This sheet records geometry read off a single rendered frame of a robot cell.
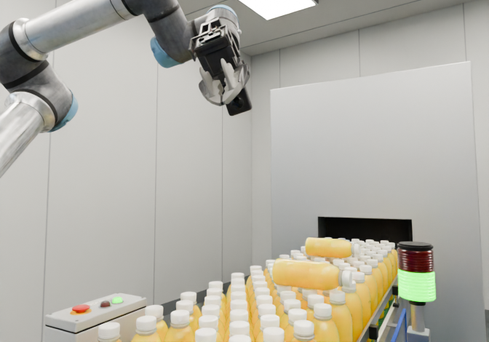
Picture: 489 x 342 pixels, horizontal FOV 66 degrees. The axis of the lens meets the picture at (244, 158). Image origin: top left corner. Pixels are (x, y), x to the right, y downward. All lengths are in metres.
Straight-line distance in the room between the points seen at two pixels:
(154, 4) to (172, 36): 0.07
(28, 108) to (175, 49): 0.36
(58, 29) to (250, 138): 4.80
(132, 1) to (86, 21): 0.12
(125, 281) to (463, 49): 4.29
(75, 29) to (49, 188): 2.66
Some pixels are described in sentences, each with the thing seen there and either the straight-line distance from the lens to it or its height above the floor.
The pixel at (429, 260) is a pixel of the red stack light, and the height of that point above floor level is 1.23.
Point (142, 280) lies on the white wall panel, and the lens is 4.13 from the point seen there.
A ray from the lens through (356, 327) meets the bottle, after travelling 1.15.
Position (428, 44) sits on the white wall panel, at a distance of 4.93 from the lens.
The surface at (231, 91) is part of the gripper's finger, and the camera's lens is 0.59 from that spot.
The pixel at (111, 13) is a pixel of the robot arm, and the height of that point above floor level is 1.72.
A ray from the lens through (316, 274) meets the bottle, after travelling 1.01.
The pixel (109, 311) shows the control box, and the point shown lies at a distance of 0.93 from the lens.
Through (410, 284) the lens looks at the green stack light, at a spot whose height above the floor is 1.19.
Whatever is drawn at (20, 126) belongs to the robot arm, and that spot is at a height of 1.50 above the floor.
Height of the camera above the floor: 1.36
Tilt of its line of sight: 5 degrees up
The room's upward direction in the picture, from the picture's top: straight up
